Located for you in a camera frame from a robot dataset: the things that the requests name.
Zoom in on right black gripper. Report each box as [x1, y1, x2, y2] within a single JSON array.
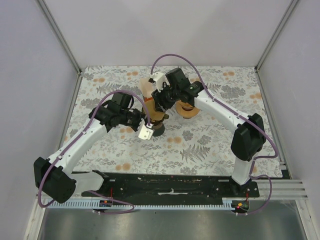
[[151, 83, 180, 114]]

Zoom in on green glass coffee dripper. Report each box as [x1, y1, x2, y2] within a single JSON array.
[[150, 113, 169, 126]]

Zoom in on red capped dark bottle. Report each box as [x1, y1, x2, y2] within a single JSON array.
[[152, 122, 165, 137]]

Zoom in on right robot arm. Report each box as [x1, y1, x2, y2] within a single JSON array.
[[149, 67, 266, 197]]

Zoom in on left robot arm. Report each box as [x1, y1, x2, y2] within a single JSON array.
[[33, 90, 151, 208]]

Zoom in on orange coffee filter box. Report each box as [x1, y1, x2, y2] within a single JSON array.
[[139, 78, 155, 102]]

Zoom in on floral tablecloth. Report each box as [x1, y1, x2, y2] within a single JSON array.
[[65, 65, 271, 176]]

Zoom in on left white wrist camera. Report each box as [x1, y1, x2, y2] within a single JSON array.
[[137, 124, 154, 140]]

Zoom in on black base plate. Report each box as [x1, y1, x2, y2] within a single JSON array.
[[97, 172, 260, 204]]

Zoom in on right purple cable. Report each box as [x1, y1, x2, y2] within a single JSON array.
[[151, 53, 279, 216]]

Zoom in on white cable duct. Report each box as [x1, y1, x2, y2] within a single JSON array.
[[48, 197, 235, 211]]

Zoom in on aluminium frame rail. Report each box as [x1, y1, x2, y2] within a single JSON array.
[[36, 0, 82, 75]]

